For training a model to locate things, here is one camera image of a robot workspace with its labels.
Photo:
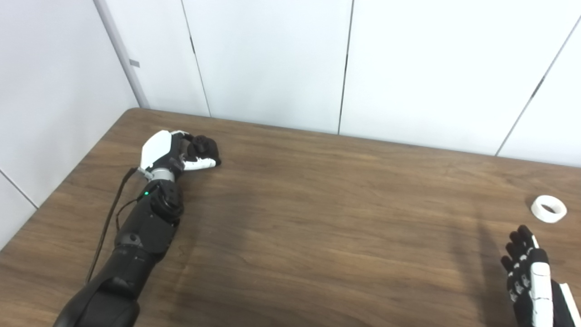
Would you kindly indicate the gray wall trim strip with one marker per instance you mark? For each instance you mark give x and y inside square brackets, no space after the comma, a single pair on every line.
[120,50]

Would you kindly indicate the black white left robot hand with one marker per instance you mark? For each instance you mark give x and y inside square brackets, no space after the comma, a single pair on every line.
[156,147]

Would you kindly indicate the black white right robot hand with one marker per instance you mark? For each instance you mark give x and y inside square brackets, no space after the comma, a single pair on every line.
[540,290]

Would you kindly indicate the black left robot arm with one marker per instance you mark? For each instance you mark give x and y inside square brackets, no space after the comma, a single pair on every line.
[145,227]

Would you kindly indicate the small gray wall tag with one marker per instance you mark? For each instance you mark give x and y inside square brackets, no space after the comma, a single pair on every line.
[134,63]

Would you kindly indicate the round black part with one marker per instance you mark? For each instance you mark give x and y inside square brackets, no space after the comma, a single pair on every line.
[206,146]

